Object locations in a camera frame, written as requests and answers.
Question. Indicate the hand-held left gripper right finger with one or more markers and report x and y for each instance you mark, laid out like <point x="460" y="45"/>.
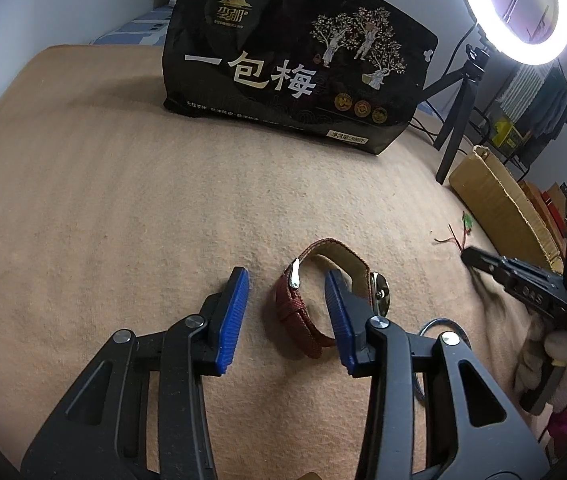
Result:
<point x="336" y="310"/>

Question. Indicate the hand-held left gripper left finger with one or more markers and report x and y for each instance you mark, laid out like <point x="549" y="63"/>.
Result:
<point x="231" y="320"/>

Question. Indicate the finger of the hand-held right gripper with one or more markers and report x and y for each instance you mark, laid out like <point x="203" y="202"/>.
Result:
<point x="528" y="290"/>

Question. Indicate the cardboard box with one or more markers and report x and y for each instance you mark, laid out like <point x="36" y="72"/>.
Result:
<point x="503" y="205"/>

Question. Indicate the black bangle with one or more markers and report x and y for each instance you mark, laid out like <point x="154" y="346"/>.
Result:
<point x="426" y="326"/>

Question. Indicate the yellow box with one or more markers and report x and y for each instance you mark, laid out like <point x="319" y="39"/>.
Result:
<point x="506" y="132"/>

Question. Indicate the dark hanging clothes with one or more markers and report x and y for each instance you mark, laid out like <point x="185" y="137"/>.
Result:
<point x="548" y="105"/>

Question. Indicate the black metal shoe rack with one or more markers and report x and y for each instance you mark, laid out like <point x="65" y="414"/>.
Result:
<point x="486" y="125"/>

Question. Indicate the white striped towel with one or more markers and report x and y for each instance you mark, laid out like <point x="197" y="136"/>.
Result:
<point x="518" y="92"/>

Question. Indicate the tan blanket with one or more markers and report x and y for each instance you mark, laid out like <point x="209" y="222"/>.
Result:
<point x="113" y="185"/>

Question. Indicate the black tripod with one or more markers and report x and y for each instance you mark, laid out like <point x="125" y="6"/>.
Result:
<point x="463" y="110"/>

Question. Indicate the black snack bag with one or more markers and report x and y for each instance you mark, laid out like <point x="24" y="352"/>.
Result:
<point x="273" y="35"/>

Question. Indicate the blue patterned bedsheet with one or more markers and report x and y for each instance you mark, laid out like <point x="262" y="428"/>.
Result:
<point x="133" y="27"/>

